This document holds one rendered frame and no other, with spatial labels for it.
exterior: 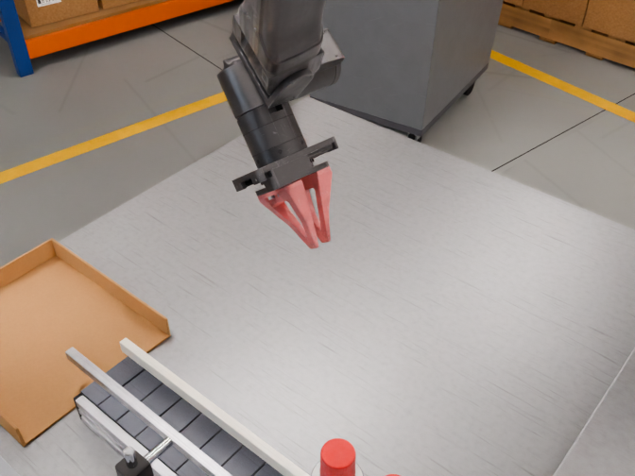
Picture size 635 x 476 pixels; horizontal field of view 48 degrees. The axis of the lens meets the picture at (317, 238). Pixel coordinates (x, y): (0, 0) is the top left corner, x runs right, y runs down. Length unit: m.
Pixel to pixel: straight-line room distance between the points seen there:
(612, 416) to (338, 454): 0.46
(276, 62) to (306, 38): 0.03
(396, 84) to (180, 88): 1.18
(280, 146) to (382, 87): 2.21
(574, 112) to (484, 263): 2.31
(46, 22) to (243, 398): 3.15
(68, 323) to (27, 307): 0.08
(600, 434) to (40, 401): 0.76
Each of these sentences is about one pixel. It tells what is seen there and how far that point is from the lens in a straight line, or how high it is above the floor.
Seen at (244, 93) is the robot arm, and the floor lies 1.31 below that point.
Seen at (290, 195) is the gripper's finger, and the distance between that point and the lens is 0.70.
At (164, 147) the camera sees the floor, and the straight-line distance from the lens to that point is 3.14.
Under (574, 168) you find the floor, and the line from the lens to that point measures 3.12.
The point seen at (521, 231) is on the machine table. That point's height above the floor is 0.83.
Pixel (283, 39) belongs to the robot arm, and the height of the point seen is 1.41.
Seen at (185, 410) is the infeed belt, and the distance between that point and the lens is 0.98.
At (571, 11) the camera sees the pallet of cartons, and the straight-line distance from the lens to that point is 4.07.
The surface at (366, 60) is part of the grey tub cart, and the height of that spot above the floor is 0.39.
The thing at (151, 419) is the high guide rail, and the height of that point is 0.96.
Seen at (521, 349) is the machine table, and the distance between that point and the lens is 1.14.
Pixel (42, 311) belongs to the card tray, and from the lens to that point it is 1.23.
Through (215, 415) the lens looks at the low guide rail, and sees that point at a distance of 0.92.
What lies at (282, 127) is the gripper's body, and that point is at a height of 1.28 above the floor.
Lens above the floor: 1.65
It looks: 40 degrees down
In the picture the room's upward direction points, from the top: straight up
